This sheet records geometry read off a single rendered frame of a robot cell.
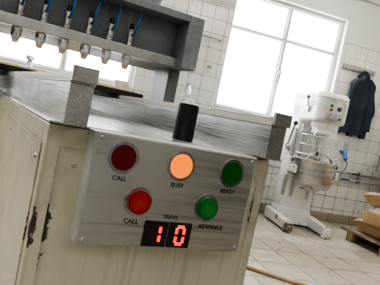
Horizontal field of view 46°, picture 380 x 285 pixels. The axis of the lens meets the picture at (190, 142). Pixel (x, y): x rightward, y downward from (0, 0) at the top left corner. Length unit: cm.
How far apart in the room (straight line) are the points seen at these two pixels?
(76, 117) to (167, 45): 94
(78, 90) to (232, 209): 27
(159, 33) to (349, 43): 433
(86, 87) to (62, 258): 22
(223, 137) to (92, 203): 29
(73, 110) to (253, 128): 29
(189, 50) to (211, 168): 82
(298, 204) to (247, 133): 414
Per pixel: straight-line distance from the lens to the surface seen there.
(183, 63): 138
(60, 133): 56
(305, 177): 440
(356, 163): 577
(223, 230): 64
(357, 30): 570
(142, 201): 56
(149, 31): 143
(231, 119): 74
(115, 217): 57
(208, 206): 61
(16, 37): 129
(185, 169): 58
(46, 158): 56
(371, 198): 479
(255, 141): 68
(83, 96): 53
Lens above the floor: 87
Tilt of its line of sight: 3 degrees down
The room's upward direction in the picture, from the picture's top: 12 degrees clockwise
